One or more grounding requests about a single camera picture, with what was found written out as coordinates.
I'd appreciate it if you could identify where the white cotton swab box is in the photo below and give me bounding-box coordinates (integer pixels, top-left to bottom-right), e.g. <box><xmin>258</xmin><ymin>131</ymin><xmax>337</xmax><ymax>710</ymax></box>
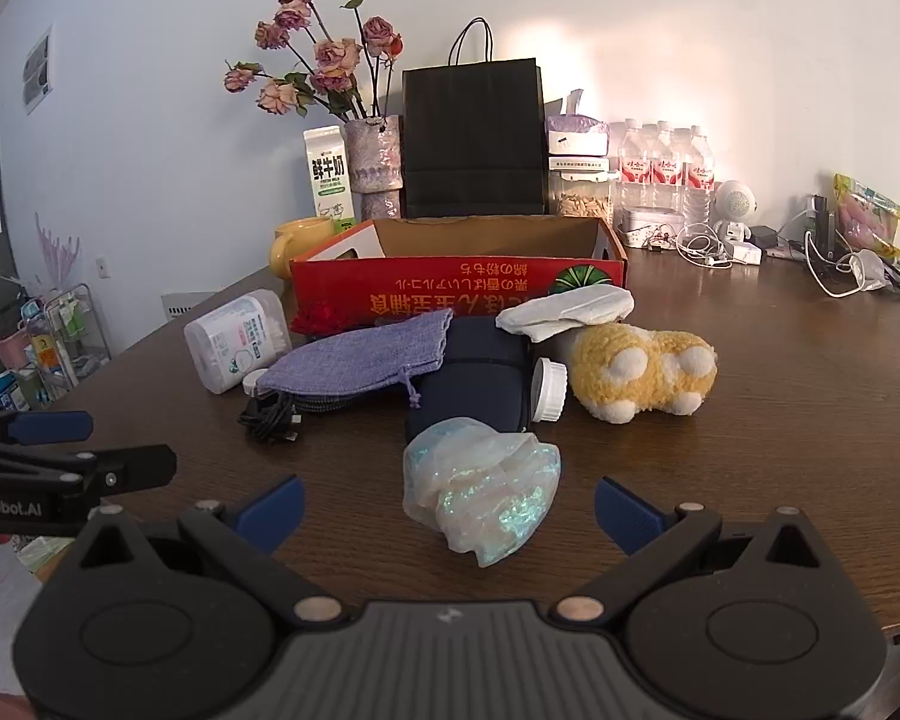
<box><xmin>184</xmin><ymin>289</ymin><xmax>292</xmax><ymax>395</ymax></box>

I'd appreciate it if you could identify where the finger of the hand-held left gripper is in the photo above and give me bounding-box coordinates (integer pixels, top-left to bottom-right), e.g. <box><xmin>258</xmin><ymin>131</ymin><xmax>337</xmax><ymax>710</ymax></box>
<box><xmin>0</xmin><ymin>441</ymin><xmax>177</xmax><ymax>518</ymax></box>
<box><xmin>0</xmin><ymin>409</ymin><xmax>95</xmax><ymax>447</ymax></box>

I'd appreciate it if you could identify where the pink mottled ceramic vase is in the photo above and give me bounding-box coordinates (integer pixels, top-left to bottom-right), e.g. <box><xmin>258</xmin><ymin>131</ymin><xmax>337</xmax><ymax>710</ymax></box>
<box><xmin>343</xmin><ymin>116</ymin><xmax>404</xmax><ymax>220</ymax></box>

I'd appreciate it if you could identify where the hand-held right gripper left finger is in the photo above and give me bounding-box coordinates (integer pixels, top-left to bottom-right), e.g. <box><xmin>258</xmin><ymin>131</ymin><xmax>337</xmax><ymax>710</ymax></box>
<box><xmin>79</xmin><ymin>475</ymin><xmax>344</xmax><ymax>622</ymax></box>

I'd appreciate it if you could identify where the white green milk carton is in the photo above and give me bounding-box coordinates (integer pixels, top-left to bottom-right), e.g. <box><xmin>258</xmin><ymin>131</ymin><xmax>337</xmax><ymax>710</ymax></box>
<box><xmin>304</xmin><ymin>126</ymin><xmax>357</xmax><ymax>235</ymax></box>

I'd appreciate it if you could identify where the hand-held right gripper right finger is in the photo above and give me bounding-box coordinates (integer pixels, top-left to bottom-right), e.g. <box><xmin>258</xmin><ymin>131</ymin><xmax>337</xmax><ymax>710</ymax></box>
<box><xmin>555</xmin><ymin>476</ymin><xmax>822</xmax><ymax>622</ymax></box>

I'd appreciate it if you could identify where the white cloth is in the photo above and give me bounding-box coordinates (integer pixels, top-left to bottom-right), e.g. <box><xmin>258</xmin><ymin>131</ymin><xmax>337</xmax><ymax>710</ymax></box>
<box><xmin>495</xmin><ymin>283</ymin><xmax>636</xmax><ymax>343</ymax></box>

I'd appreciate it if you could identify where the purple tissue pack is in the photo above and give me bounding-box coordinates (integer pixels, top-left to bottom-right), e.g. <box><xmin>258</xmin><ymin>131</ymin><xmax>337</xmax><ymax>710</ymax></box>
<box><xmin>545</xmin><ymin>88</ymin><xmax>611</xmax><ymax>158</ymax></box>

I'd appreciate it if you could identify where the white wall vent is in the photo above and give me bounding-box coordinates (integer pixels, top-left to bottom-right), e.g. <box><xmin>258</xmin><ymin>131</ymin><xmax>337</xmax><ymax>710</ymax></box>
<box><xmin>161</xmin><ymin>291</ymin><xmax>218</xmax><ymax>323</ymax></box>

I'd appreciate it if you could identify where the navy fabric case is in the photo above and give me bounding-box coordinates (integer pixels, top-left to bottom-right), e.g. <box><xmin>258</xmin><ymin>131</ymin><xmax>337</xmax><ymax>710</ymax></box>
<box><xmin>405</xmin><ymin>316</ymin><xmax>532</xmax><ymax>451</ymax></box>

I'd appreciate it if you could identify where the pale green packet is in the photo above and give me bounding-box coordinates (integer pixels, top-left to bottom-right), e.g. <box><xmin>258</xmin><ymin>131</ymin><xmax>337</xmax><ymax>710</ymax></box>
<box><xmin>19</xmin><ymin>536</ymin><xmax>72</xmax><ymax>582</ymax></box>

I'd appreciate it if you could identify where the white coiled cable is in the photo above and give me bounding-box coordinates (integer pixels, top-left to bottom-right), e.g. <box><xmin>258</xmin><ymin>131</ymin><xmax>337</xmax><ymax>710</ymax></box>
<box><xmin>804</xmin><ymin>229</ymin><xmax>890</xmax><ymax>295</ymax></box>

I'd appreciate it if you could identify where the wall poster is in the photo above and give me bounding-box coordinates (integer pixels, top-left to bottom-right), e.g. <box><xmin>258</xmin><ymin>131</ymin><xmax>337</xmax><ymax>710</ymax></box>
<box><xmin>22</xmin><ymin>25</ymin><xmax>52</xmax><ymax>115</ymax></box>

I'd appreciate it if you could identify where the clear seed container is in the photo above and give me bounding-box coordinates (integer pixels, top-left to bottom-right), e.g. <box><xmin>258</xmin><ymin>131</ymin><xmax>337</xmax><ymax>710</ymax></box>
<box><xmin>547</xmin><ymin>156</ymin><xmax>617</xmax><ymax>224</ymax></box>

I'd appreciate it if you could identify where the water bottle pack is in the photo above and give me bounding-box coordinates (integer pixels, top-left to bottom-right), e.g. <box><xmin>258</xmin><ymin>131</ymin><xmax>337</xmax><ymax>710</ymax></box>
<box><xmin>616</xmin><ymin>118</ymin><xmax>716</xmax><ymax>226</ymax></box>

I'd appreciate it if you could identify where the yellow plush toy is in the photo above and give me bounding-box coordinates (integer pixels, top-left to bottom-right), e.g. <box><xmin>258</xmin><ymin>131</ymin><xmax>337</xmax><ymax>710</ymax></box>
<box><xmin>568</xmin><ymin>322</ymin><xmax>719</xmax><ymax>425</ymax></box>

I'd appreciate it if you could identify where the purple wall decor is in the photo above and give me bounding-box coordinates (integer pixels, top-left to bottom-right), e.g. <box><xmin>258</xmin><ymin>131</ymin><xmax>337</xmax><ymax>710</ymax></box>
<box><xmin>34</xmin><ymin>212</ymin><xmax>81</xmax><ymax>280</ymax></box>

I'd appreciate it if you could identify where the red artificial rose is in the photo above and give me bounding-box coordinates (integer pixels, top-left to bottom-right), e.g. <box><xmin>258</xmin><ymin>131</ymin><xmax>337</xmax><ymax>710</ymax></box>
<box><xmin>290</xmin><ymin>300</ymin><xmax>346</xmax><ymax>338</ymax></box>

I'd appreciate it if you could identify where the yellow pink snack packet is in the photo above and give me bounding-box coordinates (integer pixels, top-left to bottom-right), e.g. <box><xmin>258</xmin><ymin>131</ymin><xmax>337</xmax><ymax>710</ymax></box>
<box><xmin>832</xmin><ymin>172</ymin><xmax>900</xmax><ymax>257</ymax></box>

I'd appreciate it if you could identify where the black usb cable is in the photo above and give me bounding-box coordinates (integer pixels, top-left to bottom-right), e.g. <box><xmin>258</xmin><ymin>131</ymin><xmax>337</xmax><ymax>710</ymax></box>
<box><xmin>238</xmin><ymin>388</ymin><xmax>306</xmax><ymax>445</ymax></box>

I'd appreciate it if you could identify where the black bottle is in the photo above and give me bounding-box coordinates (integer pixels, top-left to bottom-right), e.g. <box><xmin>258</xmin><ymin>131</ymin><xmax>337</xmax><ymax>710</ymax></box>
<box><xmin>808</xmin><ymin>195</ymin><xmax>839</xmax><ymax>260</ymax></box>

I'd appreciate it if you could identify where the black paper bag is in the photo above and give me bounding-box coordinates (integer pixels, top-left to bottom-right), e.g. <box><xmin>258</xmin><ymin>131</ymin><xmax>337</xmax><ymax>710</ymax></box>
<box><xmin>401</xmin><ymin>17</ymin><xmax>547</xmax><ymax>220</ymax></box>

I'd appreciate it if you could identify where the yellow mug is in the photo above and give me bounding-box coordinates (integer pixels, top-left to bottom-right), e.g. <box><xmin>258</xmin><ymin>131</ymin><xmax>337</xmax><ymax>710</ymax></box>
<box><xmin>270</xmin><ymin>216</ymin><xmax>338</xmax><ymax>282</ymax></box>

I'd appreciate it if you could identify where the pink bin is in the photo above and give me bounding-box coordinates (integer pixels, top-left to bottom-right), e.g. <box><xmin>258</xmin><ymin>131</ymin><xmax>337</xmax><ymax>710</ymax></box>
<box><xmin>0</xmin><ymin>324</ymin><xmax>32</xmax><ymax>370</ymax></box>

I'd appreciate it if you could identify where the iridescent plastic bag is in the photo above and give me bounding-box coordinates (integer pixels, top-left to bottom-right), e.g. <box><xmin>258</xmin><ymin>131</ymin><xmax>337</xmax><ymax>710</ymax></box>
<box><xmin>402</xmin><ymin>417</ymin><xmax>562</xmax><ymax>568</ymax></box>

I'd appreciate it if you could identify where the dried pink rose bouquet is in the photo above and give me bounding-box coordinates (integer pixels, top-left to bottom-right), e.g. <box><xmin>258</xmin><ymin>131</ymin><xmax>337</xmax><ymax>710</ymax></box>
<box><xmin>223</xmin><ymin>0</ymin><xmax>404</xmax><ymax>121</ymax></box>

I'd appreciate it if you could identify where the wire rack cart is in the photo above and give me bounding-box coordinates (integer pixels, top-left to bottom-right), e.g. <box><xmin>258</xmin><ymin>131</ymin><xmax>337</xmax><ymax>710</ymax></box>
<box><xmin>21</xmin><ymin>283</ymin><xmax>112</xmax><ymax>397</ymax></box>

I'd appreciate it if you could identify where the purple drawstring pouch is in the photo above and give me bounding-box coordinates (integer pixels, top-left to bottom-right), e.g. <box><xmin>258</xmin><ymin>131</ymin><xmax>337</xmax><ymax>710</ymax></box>
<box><xmin>256</xmin><ymin>309</ymin><xmax>453</xmax><ymax>410</ymax></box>

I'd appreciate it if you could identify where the red cardboard box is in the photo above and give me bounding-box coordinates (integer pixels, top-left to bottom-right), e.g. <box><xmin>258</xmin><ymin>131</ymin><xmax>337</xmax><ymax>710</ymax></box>
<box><xmin>289</xmin><ymin>214</ymin><xmax>629</xmax><ymax>331</ymax></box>

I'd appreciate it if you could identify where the large white screw lid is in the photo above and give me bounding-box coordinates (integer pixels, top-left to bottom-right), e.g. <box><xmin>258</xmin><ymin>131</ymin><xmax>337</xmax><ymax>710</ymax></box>
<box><xmin>529</xmin><ymin>357</ymin><xmax>569</xmax><ymax>422</ymax></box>

